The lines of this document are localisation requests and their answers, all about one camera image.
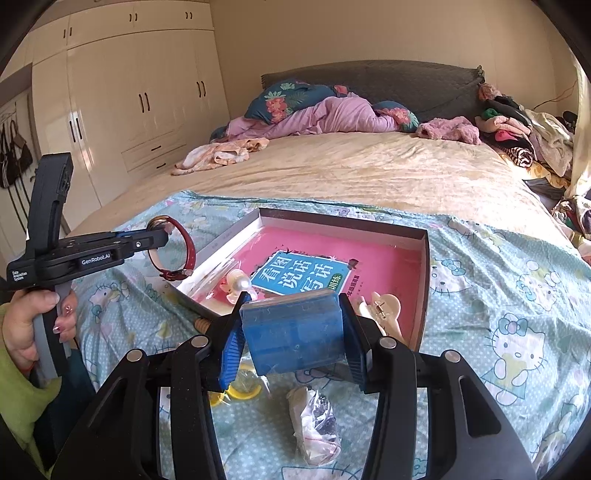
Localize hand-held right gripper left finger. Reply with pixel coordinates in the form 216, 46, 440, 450
51, 300, 253, 480

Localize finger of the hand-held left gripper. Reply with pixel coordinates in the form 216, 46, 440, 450
74, 229, 151, 241
61, 229, 170, 254

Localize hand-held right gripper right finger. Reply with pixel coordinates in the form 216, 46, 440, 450
338, 293, 539, 480

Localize red wristwatch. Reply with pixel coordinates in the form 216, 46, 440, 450
147, 215, 198, 282

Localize large cream hair claw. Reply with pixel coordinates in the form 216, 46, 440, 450
355, 291, 409, 344

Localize small blue box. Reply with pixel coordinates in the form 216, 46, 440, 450
240, 295, 348, 376

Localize small cream pearl hair claw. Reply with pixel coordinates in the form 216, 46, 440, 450
225, 269, 254, 301

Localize white card hair clip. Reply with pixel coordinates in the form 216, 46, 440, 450
182, 256, 252, 308

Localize grey cardboard box tray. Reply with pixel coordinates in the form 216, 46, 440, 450
168, 207, 432, 354

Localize person's left forearm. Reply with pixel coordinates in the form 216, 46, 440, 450
0, 342, 64, 468

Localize person's left hand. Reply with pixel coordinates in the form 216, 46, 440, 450
0, 288, 80, 371

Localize pink book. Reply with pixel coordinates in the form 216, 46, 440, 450
198, 224, 423, 343

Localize bagged hair clip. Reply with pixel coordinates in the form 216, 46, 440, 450
285, 387, 343, 466

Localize pale peach garment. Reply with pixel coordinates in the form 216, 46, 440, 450
172, 137, 271, 177

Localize hanging black handbags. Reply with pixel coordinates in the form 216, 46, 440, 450
0, 121, 36, 191

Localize cat print teal blanket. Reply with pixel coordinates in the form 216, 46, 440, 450
69, 189, 591, 480

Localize cream wardrobe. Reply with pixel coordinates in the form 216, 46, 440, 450
0, 0, 232, 234

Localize beige bedspread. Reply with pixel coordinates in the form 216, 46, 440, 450
69, 131, 560, 241

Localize large floral pillow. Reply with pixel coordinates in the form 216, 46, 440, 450
244, 78, 334, 126

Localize pink duvet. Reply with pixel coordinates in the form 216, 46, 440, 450
226, 95, 403, 140

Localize small floral pillow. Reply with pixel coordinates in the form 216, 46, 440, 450
372, 99, 422, 133

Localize pink fuzzy garment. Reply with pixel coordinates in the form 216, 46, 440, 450
416, 115, 484, 147

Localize grey padded headboard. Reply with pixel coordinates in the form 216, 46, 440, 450
261, 60, 486, 124

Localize pile of clothes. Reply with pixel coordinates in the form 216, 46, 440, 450
477, 83, 579, 191

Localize cream curtain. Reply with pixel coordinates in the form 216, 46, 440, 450
560, 60, 591, 206

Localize yellow ring in clear bag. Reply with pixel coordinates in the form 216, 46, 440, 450
210, 357, 265, 408

